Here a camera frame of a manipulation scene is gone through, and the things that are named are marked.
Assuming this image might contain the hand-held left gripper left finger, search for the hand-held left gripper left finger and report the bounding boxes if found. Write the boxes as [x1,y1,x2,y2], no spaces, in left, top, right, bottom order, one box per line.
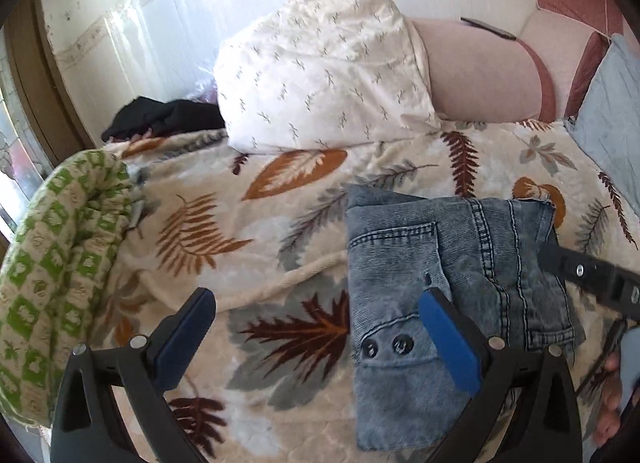
[50,287,217,463]

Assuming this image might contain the blue denim pants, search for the blue denim pants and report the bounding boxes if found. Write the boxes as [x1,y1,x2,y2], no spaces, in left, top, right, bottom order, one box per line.
[345,185,587,453]

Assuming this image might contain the person's right hand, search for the person's right hand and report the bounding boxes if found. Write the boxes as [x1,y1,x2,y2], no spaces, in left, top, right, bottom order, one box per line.
[592,355,632,450]

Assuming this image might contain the wooden door with glass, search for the wooden door with glass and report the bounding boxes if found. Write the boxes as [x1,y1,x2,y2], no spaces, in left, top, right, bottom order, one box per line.
[0,0,96,254]

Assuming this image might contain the dark cloth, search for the dark cloth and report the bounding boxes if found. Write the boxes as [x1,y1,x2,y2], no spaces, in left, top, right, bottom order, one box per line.
[101,97,226,141]

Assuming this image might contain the light blue pillow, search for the light blue pillow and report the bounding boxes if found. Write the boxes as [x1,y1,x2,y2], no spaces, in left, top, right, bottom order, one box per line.
[565,33,640,216]

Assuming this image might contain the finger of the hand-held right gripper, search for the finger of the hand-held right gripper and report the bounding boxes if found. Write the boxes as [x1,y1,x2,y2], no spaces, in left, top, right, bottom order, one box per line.
[539,235,640,320]

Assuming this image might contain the black remote control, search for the black remote control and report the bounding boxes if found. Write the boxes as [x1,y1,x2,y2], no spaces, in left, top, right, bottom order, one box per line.
[460,17,517,40]

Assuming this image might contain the white patterned pillow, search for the white patterned pillow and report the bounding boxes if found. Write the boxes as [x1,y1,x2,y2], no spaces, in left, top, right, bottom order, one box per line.
[212,0,443,151]

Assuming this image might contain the white cord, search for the white cord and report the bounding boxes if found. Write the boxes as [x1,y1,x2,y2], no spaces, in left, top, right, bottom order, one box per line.
[601,0,615,44]

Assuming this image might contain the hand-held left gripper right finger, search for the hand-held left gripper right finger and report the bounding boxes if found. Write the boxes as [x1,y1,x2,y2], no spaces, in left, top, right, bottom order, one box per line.
[419,287,583,463]

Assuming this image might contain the leaf print blanket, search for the leaf print blanket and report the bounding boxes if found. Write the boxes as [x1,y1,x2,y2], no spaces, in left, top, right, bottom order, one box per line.
[95,118,640,463]

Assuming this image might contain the green patterned quilt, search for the green patterned quilt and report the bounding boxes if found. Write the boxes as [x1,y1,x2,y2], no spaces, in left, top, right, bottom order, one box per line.
[0,149,146,429]

